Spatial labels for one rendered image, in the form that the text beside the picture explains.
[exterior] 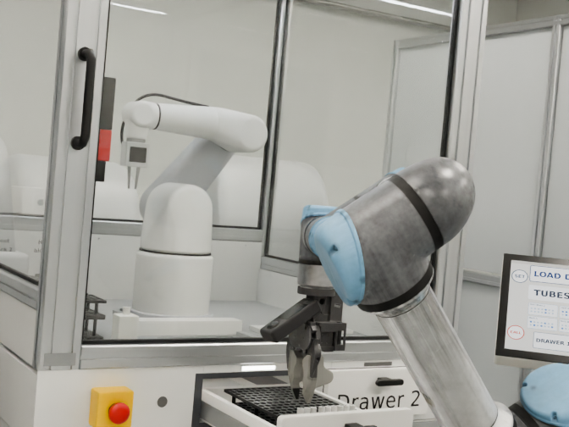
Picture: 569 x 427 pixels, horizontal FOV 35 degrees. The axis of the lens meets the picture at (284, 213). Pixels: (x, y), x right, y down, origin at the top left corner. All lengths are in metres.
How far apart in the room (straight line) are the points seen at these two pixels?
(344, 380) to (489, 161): 1.92
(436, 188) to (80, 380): 0.87
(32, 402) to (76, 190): 0.40
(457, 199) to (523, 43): 2.58
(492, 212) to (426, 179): 2.58
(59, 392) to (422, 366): 0.77
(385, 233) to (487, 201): 2.64
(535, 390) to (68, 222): 0.88
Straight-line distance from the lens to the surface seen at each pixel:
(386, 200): 1.19
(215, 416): 1.85
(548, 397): 1.43
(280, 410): 1.77
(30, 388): 1.81
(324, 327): 1.70
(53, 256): 1.74
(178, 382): 1.87
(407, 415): 1.76
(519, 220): 3.66
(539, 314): 2.37
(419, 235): 1.19
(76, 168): 1.74
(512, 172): 3.71
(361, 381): 2.09
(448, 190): 1.21
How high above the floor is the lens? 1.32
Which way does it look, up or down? 2 degrees down
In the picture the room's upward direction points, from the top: 5 degrees clockwise
